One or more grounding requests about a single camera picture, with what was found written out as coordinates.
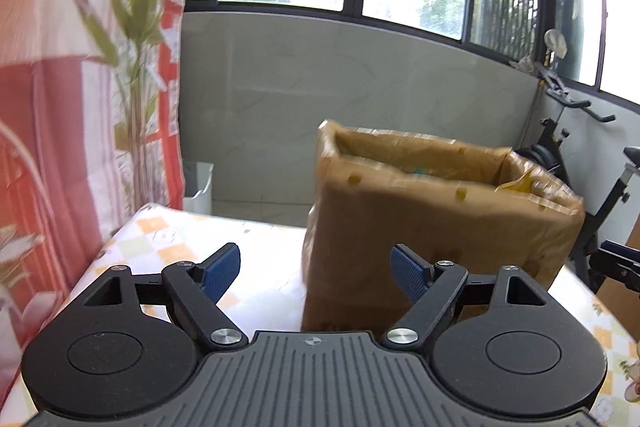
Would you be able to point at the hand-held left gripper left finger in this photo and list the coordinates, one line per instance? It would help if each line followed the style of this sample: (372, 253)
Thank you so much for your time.
(220, 269)

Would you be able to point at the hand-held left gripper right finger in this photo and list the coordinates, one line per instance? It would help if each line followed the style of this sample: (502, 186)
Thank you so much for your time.
(407, 272)

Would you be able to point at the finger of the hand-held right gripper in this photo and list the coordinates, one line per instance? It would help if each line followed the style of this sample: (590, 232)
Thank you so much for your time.
(622, 252)
(615, 274)

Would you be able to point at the yellow snack packet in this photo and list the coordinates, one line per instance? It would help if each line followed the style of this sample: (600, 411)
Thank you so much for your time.
(520, 182)

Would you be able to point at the brown wooden panel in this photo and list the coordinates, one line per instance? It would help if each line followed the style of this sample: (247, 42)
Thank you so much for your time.
(617, 307)

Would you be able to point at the black exercise bike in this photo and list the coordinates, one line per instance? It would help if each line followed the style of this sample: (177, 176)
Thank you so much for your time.
(600, 217)

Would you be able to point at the checkered flower tablecloth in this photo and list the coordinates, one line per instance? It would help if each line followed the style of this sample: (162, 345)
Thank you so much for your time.
(270, 257)

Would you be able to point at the white plastic bin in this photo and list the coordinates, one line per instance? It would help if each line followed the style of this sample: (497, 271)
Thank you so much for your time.
(199, 187)

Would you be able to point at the brown cardboard box with liner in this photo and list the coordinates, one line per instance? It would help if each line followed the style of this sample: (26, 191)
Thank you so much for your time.
(550, 192)

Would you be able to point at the white rag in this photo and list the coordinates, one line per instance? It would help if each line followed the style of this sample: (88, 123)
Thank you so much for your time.
(555, 43)

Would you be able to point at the printed backdrop curtain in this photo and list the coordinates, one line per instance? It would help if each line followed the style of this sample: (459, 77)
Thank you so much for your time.
(60, 107)

